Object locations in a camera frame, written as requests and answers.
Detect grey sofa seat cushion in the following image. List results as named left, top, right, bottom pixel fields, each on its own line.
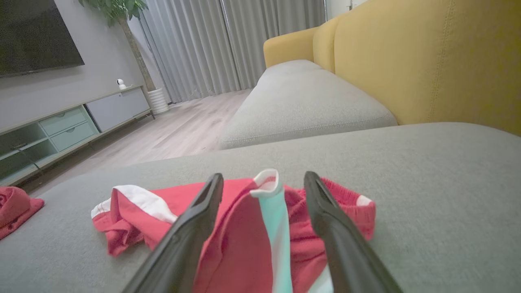
left=220, top=60, right=398, bottom=150

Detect yellow sofa backrest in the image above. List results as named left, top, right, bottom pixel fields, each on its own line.
left=263, top=0, right=521, bottom=136

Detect grey sofa chaise cushion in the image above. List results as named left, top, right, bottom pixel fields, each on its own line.
left=0, top=122, right=521, bottom=293

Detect red shorts with white trim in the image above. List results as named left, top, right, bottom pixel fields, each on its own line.
left=91, top=169, right=376, bottom=293

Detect black flat television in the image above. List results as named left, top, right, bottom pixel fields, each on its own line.
left=0, top=0, right=85, bottom=79

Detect grey pleated curtain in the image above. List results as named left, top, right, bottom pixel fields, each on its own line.
left=138, top=0, right=326, bottom=104

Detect green indoor tree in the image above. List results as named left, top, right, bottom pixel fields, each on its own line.
left=79, top=0, right=157, bottom=92

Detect red white jersey with lettering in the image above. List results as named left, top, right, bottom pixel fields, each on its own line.
left=0, top=186, right=45, bottom=241

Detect white ribbed plant pot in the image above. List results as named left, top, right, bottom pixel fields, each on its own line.
left=147, top=87, right=169, bottom=115

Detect grey low TV cabinet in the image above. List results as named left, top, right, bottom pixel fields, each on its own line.
left=0, top=85, right=155, bottom=188

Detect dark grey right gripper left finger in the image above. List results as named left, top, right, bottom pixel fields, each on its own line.
left=122, top=173, right=224, bottom=293

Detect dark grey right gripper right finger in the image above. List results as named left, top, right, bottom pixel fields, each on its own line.
left=304, top=171, right=403, bottom=293

